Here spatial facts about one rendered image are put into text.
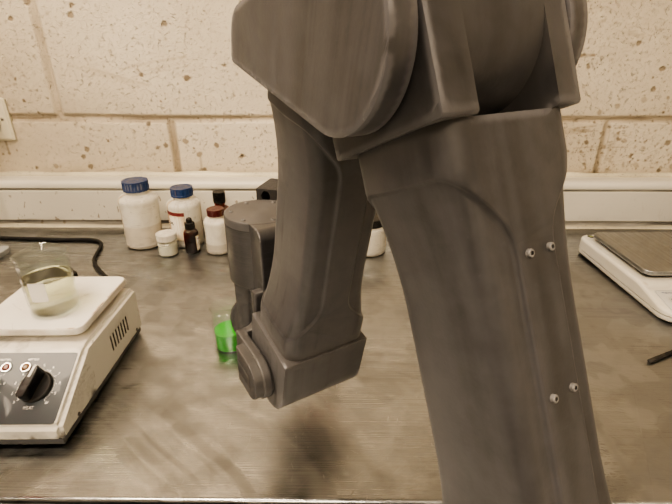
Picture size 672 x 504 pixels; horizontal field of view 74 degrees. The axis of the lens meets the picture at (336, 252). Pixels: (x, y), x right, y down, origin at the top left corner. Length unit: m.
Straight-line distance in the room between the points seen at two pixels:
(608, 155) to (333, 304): 0.90
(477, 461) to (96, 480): 0.39
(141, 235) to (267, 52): 0.75
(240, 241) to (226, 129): 0.64
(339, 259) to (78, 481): 0.34
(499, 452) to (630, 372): 0.50
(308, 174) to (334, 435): 0.32
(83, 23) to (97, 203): 0.35
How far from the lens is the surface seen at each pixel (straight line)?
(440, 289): 0.16
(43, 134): 1.14
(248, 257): 0.36
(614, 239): 0.93
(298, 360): 0.31
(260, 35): 0.21
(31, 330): 0.58
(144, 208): 0.91
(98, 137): 1.08
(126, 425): 0.54
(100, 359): 0.58
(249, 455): 0.48
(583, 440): 0.19
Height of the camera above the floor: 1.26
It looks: 25 degrees down
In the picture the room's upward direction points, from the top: straight up
